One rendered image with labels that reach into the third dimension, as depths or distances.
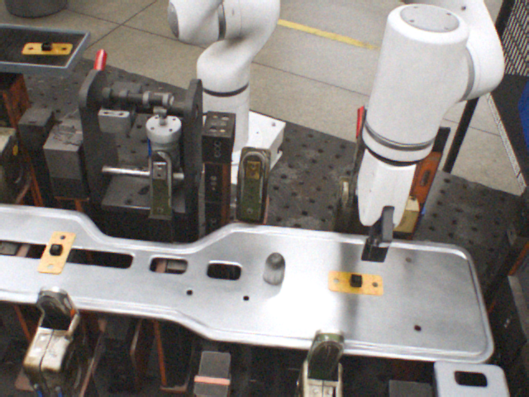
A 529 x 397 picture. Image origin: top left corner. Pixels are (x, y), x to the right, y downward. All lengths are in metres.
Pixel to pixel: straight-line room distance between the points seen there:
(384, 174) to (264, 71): 2.64
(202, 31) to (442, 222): 0.75
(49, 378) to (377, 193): 0.47
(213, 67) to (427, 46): 0.73
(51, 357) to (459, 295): 0.59
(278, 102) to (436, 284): 2.20
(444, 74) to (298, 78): 2.65
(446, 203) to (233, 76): 0.65
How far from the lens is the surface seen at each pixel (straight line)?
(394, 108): 0.62
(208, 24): 1.14
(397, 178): 0.67
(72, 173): 1.02
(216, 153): 0.95
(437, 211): 1.50
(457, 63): 0.62
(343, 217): 0.96
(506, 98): 1.36
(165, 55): 3.41
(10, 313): 1.01
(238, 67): 1.24
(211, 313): 0.83
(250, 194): 0.95
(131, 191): 1.06
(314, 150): 1.59
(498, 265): 1.12
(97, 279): 0.88
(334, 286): 0.87
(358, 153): 0.88
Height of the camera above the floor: 1.68
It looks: 44 degrees down
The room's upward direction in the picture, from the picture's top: 5 degrees clockwise
